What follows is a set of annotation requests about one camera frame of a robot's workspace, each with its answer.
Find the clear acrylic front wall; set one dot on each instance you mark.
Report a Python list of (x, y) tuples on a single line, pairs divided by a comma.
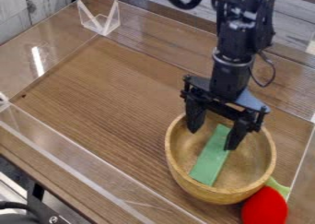
[(95, 187)]

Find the red plush strawberry toy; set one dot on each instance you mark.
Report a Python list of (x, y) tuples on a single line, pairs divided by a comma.
[(266, 207)]

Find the brown wooden bowl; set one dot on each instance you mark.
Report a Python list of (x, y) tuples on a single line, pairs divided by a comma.
[(247, 168)]

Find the black table frame bracket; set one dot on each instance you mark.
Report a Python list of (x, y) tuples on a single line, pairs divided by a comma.
[(46, 214)]

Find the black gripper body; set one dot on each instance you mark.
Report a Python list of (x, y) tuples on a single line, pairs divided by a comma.
[(223, 92)]

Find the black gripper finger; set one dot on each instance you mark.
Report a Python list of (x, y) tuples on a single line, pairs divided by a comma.
[(237, 134), (195, 114)]

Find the green rectangular block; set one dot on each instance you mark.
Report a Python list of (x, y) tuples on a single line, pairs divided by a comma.
[(211, 157)]

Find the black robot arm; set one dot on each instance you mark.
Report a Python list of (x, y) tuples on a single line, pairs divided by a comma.
[(245, 31)]

